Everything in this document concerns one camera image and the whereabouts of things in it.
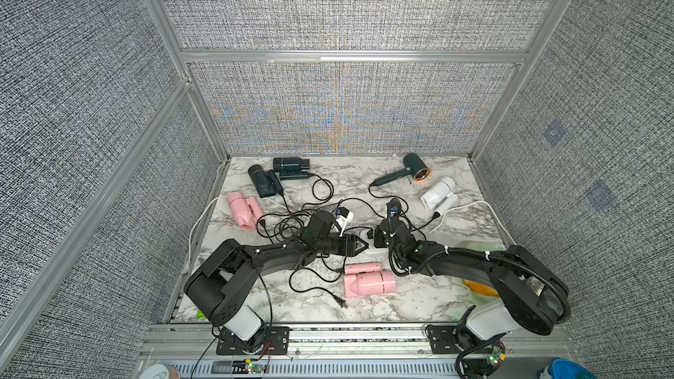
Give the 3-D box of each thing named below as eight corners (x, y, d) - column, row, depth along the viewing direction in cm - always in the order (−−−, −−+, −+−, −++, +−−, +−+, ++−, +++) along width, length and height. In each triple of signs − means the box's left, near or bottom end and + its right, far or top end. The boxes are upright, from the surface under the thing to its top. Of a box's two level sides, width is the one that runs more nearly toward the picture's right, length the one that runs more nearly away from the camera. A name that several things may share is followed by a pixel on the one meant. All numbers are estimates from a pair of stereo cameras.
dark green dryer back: (273, 180, 113) (270, 171, 108) (276, 164, 118) (274, 155, 114) (308, 180, 113) (307, 171, 108) (310, 164, 118) (309, 155, 114)
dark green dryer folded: (262, 201, 105) (259, 195, 102) (249, 174, 114) (246, 167, 111) (283, 192, 108) (282, 185, 105) (269, 166, 117) (267, 159, 114)
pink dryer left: (245, 234, 96) (241, 227, 92) (229, 202, 105) (225, 194, 101) (268, 221, 99) (265, 214, 95) (250, 192, 108) (247, 184, 104)
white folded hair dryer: (439, 218, 100) (443, 211, 97) (419, 202, 105) (422, 195, 101) (462, 195, 107) (467, 188, 103) (442, 182, 112) (446, 174, 108)
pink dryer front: (344, 297, 82) (345, 292, 78) (344, 268, 88) (344, 261, 84) (394, 297, 82) (397, 292, 78) (390, 268, 88) (393, 261, 84)
